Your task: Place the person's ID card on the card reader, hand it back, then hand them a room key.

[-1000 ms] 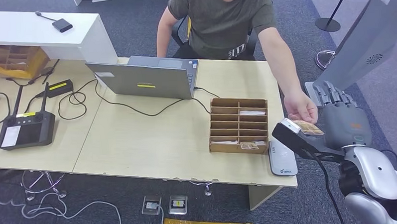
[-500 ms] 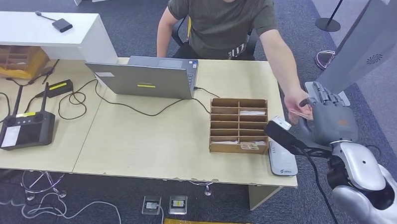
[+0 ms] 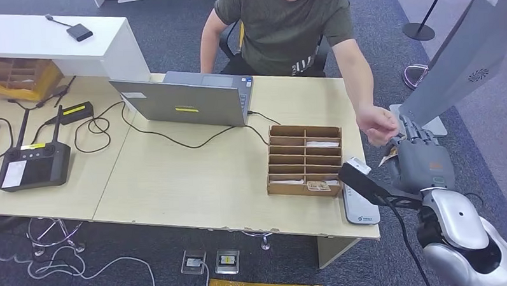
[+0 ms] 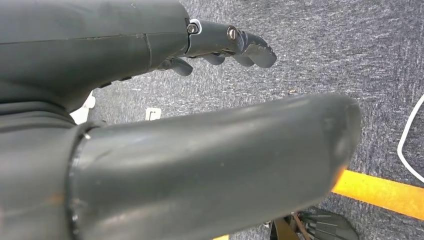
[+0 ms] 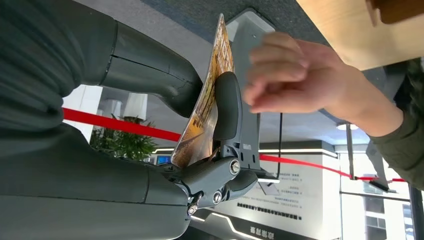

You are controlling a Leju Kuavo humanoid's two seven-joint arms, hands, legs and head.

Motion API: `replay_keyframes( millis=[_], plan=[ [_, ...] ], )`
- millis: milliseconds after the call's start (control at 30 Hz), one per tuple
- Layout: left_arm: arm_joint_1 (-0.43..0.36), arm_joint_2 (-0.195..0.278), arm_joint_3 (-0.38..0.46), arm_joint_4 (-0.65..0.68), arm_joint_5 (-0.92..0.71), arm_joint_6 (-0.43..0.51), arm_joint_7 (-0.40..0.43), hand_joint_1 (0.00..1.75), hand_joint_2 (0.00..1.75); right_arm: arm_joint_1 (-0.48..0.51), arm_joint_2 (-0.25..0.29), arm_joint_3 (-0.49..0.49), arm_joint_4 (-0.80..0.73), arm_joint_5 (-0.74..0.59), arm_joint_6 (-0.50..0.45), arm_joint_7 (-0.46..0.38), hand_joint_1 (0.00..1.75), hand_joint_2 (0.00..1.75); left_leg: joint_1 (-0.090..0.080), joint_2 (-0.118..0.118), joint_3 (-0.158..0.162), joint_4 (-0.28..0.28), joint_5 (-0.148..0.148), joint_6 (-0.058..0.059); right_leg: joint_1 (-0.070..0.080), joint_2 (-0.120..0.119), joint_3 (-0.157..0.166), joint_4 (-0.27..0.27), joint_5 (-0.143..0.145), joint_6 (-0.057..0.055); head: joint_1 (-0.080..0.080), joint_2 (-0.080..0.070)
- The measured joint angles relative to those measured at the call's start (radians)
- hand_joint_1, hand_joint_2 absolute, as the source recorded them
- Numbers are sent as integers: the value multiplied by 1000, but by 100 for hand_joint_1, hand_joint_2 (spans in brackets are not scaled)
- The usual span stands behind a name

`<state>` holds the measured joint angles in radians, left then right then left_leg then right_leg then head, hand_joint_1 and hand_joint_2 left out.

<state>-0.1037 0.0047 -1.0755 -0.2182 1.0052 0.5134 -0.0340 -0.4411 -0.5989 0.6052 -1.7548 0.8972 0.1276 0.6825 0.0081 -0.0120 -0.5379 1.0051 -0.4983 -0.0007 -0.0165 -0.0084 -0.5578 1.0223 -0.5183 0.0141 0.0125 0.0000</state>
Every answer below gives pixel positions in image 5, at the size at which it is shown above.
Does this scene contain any black kiosk cable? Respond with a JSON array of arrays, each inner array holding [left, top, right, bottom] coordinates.
[[276, 112, 283, 180]]

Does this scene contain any green potted plant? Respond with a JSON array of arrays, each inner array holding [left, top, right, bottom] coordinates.
[[89, 114, 159, 162]]

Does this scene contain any person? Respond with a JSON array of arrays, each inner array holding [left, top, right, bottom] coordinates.
[[242, 31, 424, 191]]

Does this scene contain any white plant pot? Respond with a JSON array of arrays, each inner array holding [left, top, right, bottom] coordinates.
[[99, 98, 124, 120], [122, 92, 149, 121]]

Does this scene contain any chrome base stanchion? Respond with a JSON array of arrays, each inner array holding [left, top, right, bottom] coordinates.
[[336, 122, 360, 181]]

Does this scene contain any grey kiosk stand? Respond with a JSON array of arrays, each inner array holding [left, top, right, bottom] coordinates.
[[225, 8, 282, 196]]

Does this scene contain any red barrier belt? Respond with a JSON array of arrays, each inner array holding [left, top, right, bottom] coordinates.
[[355, 176, 407, 184], [62, 107, 353, 180]]

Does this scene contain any grey display stand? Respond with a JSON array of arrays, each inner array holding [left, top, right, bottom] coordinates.
[[365, 141, 399, 194]]

